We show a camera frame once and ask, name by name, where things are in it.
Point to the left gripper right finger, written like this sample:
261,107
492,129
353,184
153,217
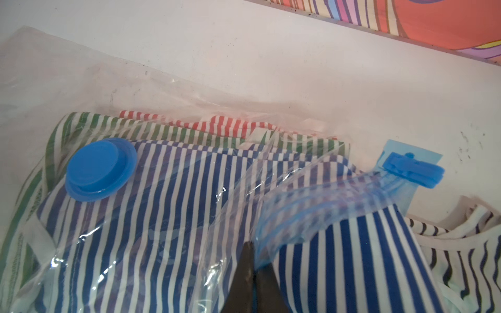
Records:
268,296

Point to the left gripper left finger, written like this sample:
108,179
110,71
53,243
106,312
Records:
240,295

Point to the clear vacuum bag blue zipper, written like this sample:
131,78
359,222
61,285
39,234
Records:
125,215

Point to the black white striped tank top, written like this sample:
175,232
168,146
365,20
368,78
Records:
464,261

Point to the blue white striped shirt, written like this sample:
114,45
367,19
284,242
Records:
337,246

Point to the red white striped shirt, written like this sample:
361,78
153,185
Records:
218,125

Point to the green white striped shirt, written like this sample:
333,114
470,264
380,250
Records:
116,214

